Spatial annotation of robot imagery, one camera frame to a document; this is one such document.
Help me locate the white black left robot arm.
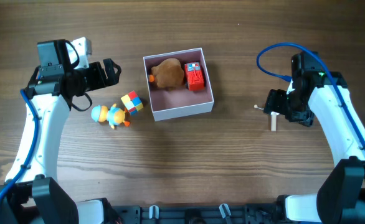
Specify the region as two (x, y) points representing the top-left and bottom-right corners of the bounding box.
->
(0, 37), (123, 223)

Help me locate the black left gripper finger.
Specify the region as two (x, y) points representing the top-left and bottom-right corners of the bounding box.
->
(111, 62), (121, 82)
(103, 58), (119, 86)

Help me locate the white box pink interior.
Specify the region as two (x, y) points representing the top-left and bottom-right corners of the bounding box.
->
(143, 48), (214, 121)

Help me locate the white wooden rattle drum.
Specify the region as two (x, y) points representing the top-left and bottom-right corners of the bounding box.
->
(254, 105), (279, 132)

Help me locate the red toy car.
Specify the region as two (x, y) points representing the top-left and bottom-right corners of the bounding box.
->
(184, 62), (205, 91)

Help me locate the orange blue duck toy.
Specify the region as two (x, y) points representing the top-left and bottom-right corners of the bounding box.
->
(91, 103), (131, 129)

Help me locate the colourful puzzle cube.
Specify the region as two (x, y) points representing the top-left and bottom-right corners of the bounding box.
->
(121, 91), (144, 115)

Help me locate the brown plush bear toy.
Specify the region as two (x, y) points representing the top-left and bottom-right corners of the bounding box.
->
(148, 58), (185, 90)

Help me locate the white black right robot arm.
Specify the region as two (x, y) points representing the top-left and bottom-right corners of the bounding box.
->
(263, 51), (365, 223)

